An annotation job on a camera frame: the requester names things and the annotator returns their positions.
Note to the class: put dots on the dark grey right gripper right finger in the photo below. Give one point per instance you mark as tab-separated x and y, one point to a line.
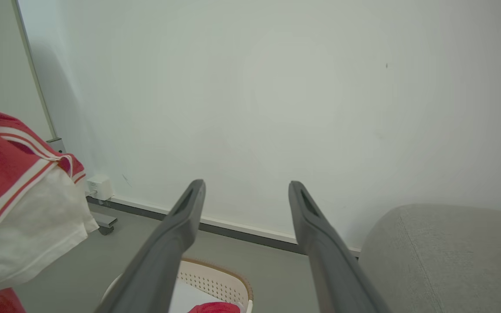
333	269

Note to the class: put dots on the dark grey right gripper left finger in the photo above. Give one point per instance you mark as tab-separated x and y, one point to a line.
163	252

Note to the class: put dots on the red garment with white stripes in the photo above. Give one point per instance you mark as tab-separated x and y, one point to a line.
2	174

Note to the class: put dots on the white cloth basket lining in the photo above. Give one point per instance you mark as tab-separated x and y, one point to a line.
189	300

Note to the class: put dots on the cream perforated plastic laundry basket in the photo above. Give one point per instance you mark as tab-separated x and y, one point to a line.
218	282

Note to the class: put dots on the black caster wheel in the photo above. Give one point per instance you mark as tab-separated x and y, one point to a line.
106	230

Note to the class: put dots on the grey metal partition foot bar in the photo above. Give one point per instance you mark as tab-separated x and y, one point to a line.
105	219

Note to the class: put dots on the grey fabric sofa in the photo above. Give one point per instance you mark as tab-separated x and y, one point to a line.
450	261

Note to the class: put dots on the white wall socket box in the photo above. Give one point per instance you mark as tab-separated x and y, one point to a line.
100	187

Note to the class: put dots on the grey metal partition frame post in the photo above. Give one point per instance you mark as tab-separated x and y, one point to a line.
37	82

